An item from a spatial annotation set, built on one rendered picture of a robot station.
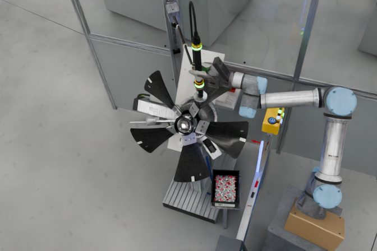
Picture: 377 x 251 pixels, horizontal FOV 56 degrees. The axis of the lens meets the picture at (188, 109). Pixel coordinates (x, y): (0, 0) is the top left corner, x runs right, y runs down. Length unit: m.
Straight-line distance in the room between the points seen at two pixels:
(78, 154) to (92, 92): 0.79
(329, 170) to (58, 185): 2.48
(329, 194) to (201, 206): 1.52
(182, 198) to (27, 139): 1.73
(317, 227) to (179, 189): 1.54
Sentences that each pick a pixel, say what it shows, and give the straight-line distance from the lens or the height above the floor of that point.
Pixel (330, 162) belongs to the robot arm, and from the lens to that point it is 1.69.
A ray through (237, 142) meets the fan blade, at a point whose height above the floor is 1.18.
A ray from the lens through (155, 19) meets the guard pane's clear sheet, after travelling 2.64.
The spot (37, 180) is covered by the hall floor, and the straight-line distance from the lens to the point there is 3.61.
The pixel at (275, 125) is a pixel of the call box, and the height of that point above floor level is 1.07.
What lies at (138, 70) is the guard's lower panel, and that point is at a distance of 3.11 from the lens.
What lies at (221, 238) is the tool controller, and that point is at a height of 1.23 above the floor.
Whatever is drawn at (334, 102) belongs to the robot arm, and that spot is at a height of 1.67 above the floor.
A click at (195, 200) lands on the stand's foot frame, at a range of 3.05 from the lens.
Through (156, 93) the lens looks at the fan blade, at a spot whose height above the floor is 1.27.
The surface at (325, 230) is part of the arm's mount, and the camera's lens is 1.84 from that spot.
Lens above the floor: 2.87
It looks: 52 degrees down
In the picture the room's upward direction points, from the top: 7 degrees counter-clockwise
